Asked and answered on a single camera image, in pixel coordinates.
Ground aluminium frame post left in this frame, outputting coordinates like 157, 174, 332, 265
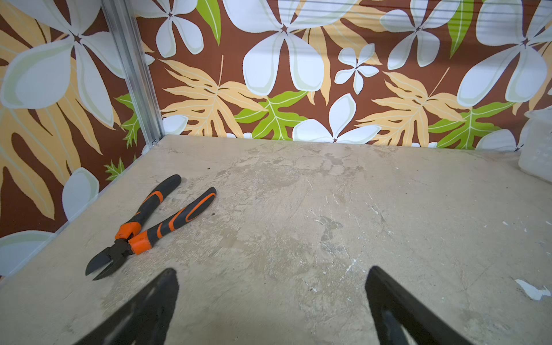
101, 0, 165, 149

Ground orange black cutting pliers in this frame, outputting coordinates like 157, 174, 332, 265
85, 174, 217, 281

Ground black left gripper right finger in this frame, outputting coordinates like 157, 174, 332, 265
365, 266, 470, 344

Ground white plastic laundry basket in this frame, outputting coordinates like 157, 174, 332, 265
518, 107, 551, 182

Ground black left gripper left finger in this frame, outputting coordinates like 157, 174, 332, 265
77, 268, 179, 344

